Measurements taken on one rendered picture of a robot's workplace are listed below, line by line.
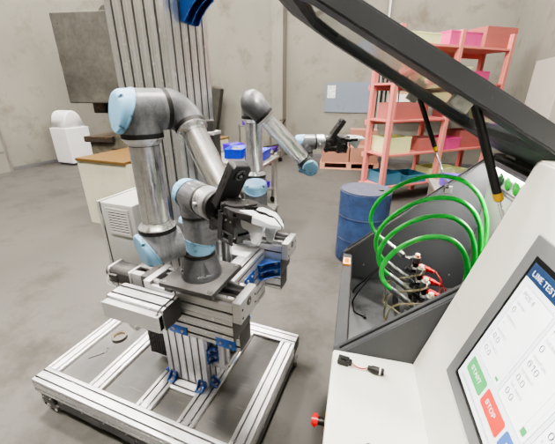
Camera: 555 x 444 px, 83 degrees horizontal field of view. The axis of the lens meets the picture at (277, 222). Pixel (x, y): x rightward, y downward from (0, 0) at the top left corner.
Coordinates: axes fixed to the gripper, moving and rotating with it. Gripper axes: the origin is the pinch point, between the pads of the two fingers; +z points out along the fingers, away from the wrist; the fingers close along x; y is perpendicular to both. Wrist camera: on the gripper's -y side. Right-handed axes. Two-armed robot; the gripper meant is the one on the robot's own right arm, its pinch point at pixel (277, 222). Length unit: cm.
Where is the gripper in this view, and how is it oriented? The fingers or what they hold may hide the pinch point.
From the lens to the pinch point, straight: 56.1
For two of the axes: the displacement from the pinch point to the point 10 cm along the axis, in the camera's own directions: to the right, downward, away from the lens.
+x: -7.2, 1.3, -6.8
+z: 6.8, 2.8, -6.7
